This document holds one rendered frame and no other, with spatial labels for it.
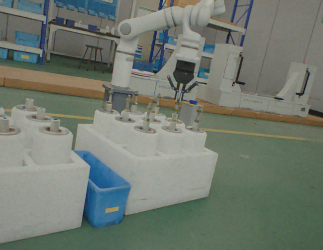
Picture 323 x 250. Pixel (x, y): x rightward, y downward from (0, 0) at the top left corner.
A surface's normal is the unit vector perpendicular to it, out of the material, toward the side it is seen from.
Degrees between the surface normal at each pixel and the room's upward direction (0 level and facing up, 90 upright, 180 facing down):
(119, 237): 0
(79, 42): 90
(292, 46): 90
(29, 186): 90
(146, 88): 90
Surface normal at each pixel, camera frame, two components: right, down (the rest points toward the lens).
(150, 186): 0.63, 0.29
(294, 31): -0.90, -0.09
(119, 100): 0.40, 0.27
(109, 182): -0.76, -0.05
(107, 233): 0.19, -0.96
